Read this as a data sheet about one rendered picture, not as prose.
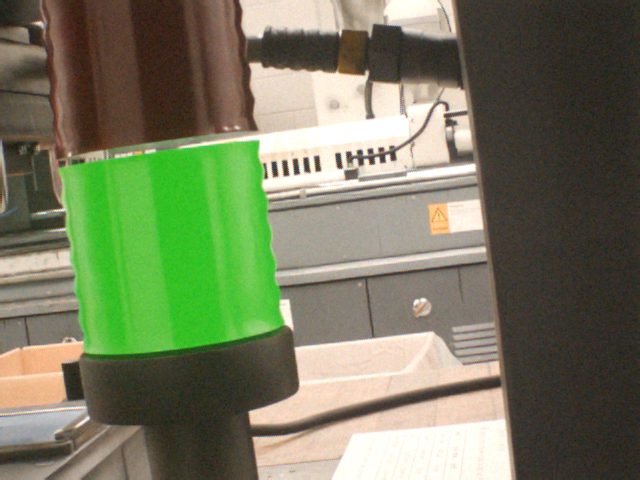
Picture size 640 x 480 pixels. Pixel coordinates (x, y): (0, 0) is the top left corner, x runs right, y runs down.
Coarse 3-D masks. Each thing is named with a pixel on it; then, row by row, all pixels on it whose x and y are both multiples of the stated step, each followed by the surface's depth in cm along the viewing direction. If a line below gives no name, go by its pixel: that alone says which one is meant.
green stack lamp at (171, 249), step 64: (64, 192) 23; (128, 192) 22; (192, 192) 22; (256, 192) 23; (128, 256) 22; (192, 256) 22; (256, 256) 23; (128, 320) 22; (192, 320) 22; (256, 320) 23
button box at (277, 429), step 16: (448, 384) 96; (464, 384) 96; (480, 384) 96; (496, 384) 96; (368, 400) 93; (384, 400) 94; (400, 400) 94; (416, 400) 95; (320, 416) 90; (336, 416) 91; (352, 416) 93; (256, 432) 86; (272, 432) 87; (288, 432) 88
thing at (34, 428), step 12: (0, 420) 55; (12, 420) 54; (24, 420) 54; (36, 420) 54; (48, 420) 53; (60, 420) 53; (0, 432) 52; (12, 432) 51; (24, 432) 51; (36, 432) 51; (48, 432) 50; (0, 444) 49
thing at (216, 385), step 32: (160, 352) 22; (192, 352) 22; (224, 352) 22; (256, 352) 22; (288, 352) 23; (96, 384) 23; (128, 384) 22; (160, 384) 22; (192, 384) 22; (224, 384) 22; (256, 384) 22; (288, 384) 23; (96, 416) 23; (128, 416) 22; (160, 416) 22; (192, 416) 22; (224, 416) 22; (160, 448) 23; (192, 448) 23; (224, 448) 23
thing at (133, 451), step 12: (144, 432) 58; (132, 444) 55; (144, 444) 57; (108, 456) 52; (120, 456) 53; (132, 456) 55; (144, 456) 57; (96, 468) 50; (108, 468) 51; (120, 468) 53; (132, 468) 55; (144, 468) 57
